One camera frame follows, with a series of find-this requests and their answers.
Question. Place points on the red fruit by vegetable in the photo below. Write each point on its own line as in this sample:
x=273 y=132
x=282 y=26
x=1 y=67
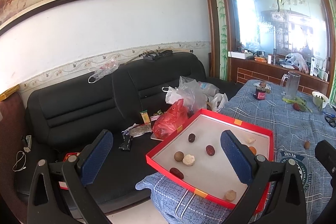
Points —
x=296 y=107

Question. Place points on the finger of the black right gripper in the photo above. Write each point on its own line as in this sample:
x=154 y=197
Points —
x=325 y=153

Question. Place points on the dark brown date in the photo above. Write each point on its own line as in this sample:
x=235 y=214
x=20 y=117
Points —
x=191 y=138

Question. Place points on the red shallow gift box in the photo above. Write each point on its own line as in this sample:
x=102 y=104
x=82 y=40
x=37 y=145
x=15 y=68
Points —
x=210 y=176

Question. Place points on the wooden sideboard shelf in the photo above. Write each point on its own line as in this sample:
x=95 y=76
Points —
x=242 y=70

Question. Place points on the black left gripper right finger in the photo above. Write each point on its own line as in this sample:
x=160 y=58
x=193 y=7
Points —
x=239 y=155

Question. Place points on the tan cylinder pastry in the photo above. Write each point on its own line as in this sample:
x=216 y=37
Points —
x=230 y=195

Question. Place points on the small red labelled jar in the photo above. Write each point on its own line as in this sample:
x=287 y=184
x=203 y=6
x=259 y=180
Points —
x=260 y=92

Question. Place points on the tan hexagonal sesame cake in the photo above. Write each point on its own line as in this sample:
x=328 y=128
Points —
x=188 y=160

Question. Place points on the clear glass beer mug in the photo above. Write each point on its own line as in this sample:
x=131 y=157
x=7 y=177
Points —
x=289 y=84

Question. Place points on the black leather sofa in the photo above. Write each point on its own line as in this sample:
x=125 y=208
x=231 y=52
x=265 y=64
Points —
x=67 y=116

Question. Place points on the green leafy vegetable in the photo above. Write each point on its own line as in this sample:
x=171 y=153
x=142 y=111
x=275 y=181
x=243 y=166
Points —
x=302 y=103

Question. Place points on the white bowl with greens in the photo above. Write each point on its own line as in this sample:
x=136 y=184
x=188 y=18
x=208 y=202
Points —
x=320 y=100

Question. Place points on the blue plaid tablecloth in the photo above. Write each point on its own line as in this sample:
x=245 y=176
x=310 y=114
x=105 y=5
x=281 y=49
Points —
x=295 y=135

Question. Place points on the brown round longan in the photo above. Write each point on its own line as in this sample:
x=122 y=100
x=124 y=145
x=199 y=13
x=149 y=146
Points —
x=179 y=156

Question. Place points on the orange mandarin fruit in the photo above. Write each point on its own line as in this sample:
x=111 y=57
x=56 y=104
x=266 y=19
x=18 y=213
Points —
x=251 y=149

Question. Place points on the glass partition panel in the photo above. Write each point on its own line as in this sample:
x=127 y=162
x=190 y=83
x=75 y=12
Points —
x=280 y=26

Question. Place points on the red plastic bag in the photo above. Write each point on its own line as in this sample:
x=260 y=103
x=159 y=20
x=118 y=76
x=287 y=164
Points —
x=168 y=122

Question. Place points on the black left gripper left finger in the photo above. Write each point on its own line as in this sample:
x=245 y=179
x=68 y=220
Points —
x=93 y=156

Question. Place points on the white candy cube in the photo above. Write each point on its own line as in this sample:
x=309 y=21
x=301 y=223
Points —
x=250 y=140

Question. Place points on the black scissors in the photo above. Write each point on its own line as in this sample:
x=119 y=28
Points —
x=331 y=121

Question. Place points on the red jujube date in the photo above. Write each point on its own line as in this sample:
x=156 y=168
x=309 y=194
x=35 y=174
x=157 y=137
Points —
x=210 y=150

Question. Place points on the white plastic bag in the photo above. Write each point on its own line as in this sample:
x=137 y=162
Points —
x=196 y=95

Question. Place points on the blue pen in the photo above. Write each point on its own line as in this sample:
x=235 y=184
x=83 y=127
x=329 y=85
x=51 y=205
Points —
x=329 y=115

